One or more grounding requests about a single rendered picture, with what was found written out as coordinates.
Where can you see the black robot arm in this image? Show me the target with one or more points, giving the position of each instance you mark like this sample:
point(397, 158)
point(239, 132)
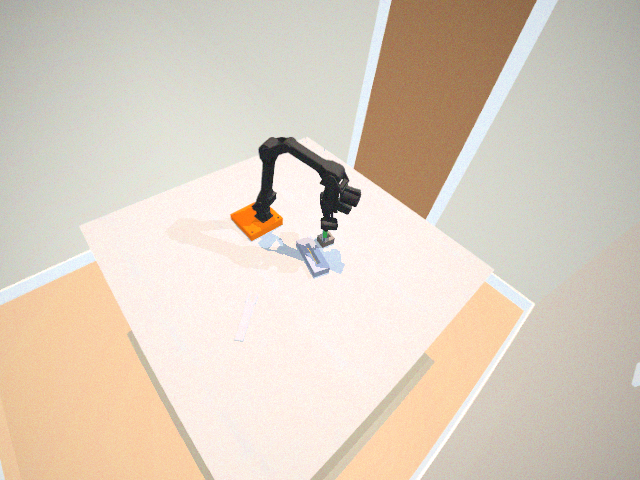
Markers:
point(330, 171)

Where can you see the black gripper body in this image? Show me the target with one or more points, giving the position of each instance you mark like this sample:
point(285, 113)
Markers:
point(328, 207)

